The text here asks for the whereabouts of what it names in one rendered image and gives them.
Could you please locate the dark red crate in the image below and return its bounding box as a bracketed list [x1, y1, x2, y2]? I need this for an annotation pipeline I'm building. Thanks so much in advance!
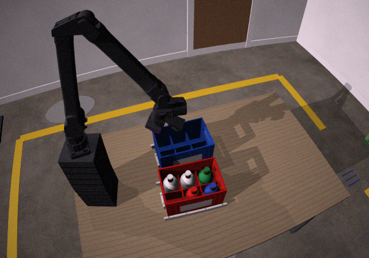
[159, 157, 227, 216]

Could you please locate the blue bottle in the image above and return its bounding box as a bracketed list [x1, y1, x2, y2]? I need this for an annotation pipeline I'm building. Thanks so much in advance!
[204, 183, 220, 195]

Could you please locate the blue plastic crate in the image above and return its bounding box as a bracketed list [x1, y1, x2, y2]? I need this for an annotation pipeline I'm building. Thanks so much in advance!
[154, 117, 215, 168]

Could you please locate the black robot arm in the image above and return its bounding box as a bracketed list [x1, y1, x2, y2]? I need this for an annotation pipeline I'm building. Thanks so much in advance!
[51, 10, 187, 160]

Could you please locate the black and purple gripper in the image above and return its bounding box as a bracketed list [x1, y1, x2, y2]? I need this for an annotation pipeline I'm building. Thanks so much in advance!
[145, 113, 162, 134]

